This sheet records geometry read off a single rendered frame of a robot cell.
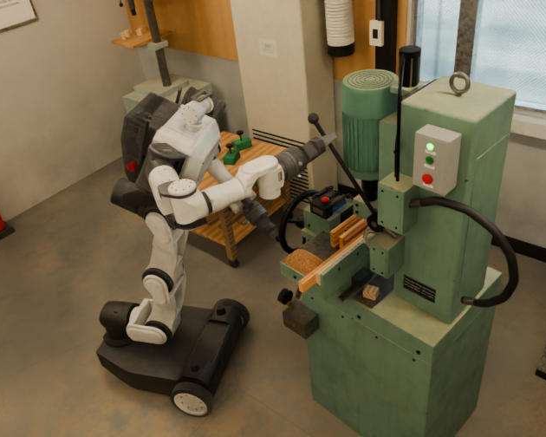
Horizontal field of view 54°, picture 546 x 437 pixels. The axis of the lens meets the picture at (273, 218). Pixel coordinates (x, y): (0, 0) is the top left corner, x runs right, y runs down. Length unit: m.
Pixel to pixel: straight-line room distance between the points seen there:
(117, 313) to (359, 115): 1.60
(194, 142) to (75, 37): 2.71
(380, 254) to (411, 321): 0.27
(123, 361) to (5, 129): 2.14
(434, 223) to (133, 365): 1.64
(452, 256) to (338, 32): 1.76
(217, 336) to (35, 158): 2.32
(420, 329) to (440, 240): 0.33
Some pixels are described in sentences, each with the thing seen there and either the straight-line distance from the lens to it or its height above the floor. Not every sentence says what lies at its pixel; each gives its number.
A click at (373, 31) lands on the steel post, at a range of 3.07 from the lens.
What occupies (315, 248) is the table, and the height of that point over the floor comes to 0.90.
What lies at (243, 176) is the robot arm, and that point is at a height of 1.36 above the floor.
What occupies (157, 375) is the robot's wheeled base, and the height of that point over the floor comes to 0.17.
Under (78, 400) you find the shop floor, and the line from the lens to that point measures 2.92.
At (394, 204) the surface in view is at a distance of 1.56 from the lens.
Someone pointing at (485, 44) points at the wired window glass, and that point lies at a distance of 3.04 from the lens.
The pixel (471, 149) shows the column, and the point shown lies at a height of 1.44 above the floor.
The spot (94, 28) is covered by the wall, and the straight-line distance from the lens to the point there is 4.54.
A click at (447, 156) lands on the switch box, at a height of 1.44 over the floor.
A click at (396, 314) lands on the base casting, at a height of 0.80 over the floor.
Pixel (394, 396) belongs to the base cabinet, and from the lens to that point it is 2.11.
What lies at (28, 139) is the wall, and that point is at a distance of 4.36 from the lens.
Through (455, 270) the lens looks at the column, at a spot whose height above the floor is 1.03.
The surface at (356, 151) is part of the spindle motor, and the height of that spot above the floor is 1.30.
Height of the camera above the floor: 2.14
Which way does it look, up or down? 36 degrees down
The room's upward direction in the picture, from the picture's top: 8 degrees counter-clockwise
